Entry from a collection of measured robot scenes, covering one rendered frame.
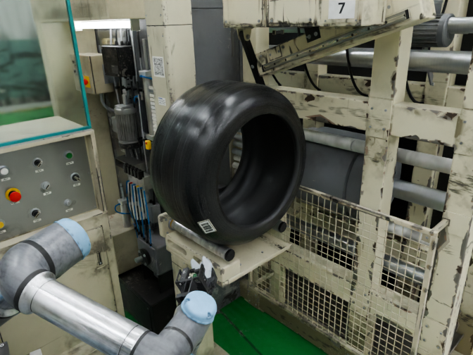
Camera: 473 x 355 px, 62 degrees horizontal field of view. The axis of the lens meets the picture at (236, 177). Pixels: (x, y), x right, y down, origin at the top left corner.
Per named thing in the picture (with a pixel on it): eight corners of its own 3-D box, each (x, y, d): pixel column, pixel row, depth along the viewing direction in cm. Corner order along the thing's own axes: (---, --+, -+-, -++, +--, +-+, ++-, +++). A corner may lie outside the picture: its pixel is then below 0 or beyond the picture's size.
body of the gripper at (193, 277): (203, 261, 107) (195, 294, 97) (216, 284, 111) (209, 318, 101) (179, 267, 109) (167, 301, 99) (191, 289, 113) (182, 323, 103)
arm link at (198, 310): (201, 336, 77) (185, 368, 82) (225, 300, 87) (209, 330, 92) (168, 313, 79) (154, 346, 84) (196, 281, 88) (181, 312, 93)
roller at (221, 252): (170, 229, 163) (167, 220, 160) (179, 224, 165) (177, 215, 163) (226, 264, 139) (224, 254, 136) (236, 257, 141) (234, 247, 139)
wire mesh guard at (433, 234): (248, 287, 217) (245, 167, 191) (250, 286, 218) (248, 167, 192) (408, 389, 155) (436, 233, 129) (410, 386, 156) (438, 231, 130)
